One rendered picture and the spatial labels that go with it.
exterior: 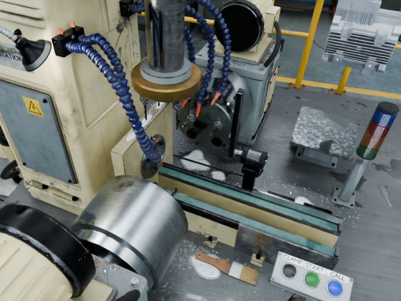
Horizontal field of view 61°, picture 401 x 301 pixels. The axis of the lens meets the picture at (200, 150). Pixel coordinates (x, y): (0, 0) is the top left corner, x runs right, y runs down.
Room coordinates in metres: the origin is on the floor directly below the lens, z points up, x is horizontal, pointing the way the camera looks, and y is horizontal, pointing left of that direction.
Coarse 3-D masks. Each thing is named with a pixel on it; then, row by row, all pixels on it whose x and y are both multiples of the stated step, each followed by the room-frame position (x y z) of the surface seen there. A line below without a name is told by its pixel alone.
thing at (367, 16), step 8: (344, 0) 1.10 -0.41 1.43; (352, 0) 1.09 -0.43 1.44; (360, 0) 1.08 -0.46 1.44; (368, 0) 1.16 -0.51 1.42; (376, 0) 1.09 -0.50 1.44; (336, 8) 1.11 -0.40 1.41; (344, 8) 1.10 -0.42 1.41; (352, 8) 1.09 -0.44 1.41; (360, 8) 1.08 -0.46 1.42; (368, 8) 1.07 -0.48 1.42; (376, 8) 1.07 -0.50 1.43; (344, 16) 1.09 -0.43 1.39; (352, 16) 1.09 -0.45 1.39; (360, 16) 1.08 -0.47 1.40; (368, 16) 1.07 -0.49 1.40; (368, 24) 1.07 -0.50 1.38
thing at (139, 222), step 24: (120, 192) 0.52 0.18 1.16; (144, 192) 0.52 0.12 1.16; (96, 216) 0.45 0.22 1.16; (120, 216) 0.45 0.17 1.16; (144, 216) 0.46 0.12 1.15; (168, 216) 0.49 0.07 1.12; (96, 240) 0.39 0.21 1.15; (120, 240) 0.40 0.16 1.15; (144, 240) 0.41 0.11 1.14; (168, 240) 0.44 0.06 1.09; (120, 264) 0.37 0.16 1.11; (144, 264) 0.38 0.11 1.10; (168, 264) 0.42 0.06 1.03
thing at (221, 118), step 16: (240, 80) 1.09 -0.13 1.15; (192, 96) 0.98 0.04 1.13; (208, 96) 0.96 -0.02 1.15; (224, 96) 0.97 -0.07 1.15; (192, 112) 0.97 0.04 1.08; (208, 112) 0.96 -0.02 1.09; (224, 112) 0.94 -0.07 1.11; (192, 128) 0.98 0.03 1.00; (208, 128) 0.96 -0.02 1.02; (224, 128) 0.94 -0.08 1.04; (240, 128) 0.94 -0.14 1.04; (208, 144) 0.96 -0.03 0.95; (224, 144) 0.94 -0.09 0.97
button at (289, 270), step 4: (288, 264) 0.41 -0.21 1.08; (284, 268) 0.40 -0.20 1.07; (288, 268) 0.40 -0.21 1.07; (292, 268) 0.40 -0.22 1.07; (284, 272) 0.39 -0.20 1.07; (288, 272) 0.39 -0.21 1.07; (292, 272) 0.39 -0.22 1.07; (296, 272) 0.39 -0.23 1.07; (288, 276) 0.39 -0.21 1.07; (292, 276) 0.39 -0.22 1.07
